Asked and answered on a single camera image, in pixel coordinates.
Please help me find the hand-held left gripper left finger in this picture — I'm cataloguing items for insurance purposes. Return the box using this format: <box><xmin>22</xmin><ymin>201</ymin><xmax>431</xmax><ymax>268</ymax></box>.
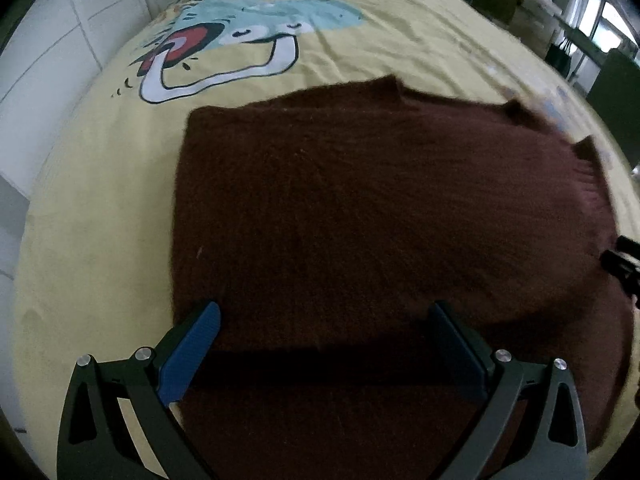
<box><xmin>56</xmin><ymin>301</ymin><xmax>222</xmax><ymax>480</ymax></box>

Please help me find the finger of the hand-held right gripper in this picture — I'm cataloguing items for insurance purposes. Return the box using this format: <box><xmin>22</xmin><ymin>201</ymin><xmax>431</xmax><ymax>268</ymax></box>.
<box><xmin>600</xmin><ymin>235</ymin><xmax>640</xmax><ymax>309</ymax></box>

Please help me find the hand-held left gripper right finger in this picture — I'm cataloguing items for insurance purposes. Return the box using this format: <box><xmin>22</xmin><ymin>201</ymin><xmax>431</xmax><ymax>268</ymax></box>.
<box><xmin>431</xmin><ymin>301</ymin><xmax>588</xmax><ymax>480</ymax></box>

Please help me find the brown knitted sweater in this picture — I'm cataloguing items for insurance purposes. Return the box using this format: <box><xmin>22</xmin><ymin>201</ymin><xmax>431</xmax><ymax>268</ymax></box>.
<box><xmin>170</xmin><ymin>74</ymin><xmax>640</xmax><ymax>480</ymax></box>

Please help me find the yellow printed bedsheet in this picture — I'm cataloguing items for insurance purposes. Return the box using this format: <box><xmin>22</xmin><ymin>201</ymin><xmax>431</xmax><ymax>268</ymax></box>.
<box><xmin>10</xmin><ymin>0</ymin><xmax>640</xmax><ymax>480</ymax></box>

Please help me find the dark green chair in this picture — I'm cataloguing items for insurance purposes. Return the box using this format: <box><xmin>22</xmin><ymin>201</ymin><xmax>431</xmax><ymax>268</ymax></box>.
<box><xmin>587</xmin><ymin>50</ymin><xmax>640</xmax><ymax>122</ymax></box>

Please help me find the black paper bag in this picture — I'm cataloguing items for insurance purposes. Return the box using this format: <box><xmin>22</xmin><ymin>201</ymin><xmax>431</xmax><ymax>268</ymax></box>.
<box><xmin>547</xmin><ymin>42</ymin><xmax>581</xmax><ymax>80</ymax></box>

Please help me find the window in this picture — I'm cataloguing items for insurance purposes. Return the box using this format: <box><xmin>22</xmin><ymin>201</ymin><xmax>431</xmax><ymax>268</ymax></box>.
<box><xmin>590</xmin><ymin>0</ymin><xmax>640</xmax><ymax>56</ymax></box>

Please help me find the white wardrobe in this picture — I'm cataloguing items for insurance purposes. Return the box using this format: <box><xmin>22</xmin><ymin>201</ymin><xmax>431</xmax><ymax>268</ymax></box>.
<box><xmin>0</xmin><ymin>0</ymin><xmax>173</xmax><ymax>196</ymax></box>

